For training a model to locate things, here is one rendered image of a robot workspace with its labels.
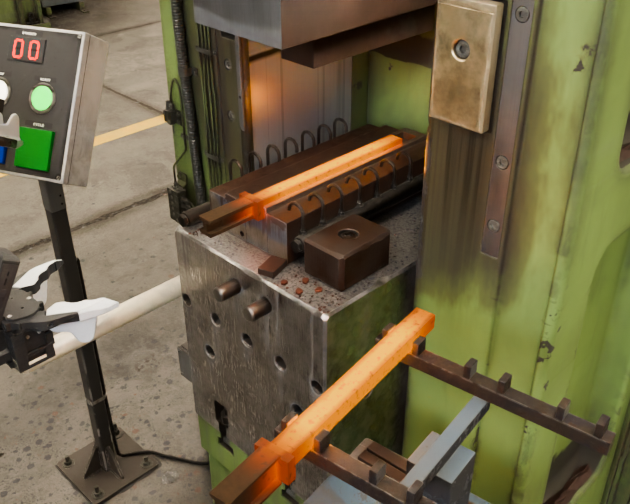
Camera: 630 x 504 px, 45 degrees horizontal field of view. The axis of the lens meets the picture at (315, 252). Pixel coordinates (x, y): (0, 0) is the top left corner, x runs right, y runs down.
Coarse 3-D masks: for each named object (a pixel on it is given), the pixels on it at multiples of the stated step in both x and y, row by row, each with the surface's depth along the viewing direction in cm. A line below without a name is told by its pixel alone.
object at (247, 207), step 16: (368, 144) 144; (384, 144) 144; (336, 160) 138; (352, 160) 138; (304, 176) 133; (320, 176) 133; (272, 192) 128; (288, 192) 129; (224, 208) 122; (240, 208) 122; (256, 208) 124; (208, 224) 119; (224, 224) 122; (240, 224) 124
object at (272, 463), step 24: (408, 336) 100; (360, 360) 95; (384, 360) 95; (336, 384) 92; (360, 384) 92; (312, 408) 88; (336, 408) 88; (288, 432) 85; (312, 432) 85; (264, 456) 81; (288, 456) 81; (240, 480) 78; (264, 480) 81; (288, 480) 82
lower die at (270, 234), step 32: (384, 128) 155; (288, 160) 145; (320, 160) 142; (416, 160) 142; (224, 192) 134; (256, 192) 129; (320, 192) 131; (352, 192) 131; (256, 224) 128; (288, 224) 123; (288, 256) 126
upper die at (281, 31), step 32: (224, 0) 112; (256, 0) 107; (288, 0) 105; (320, 0) 109; (352, 0) 114; (384, 0) 119; (416, 0) 124; (256, 32) 110; (288, 32) 107; (320, 32) 111
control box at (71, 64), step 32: (0, 32) 145; (32, 32) 143; (64, 32) 141; (0, 64) 145; (32, 64) 143; (64, 64) 141; (96, 64) 145; (64, 96) 141; (96, 96) 146; (64, 128) 141; (64, 160) 141
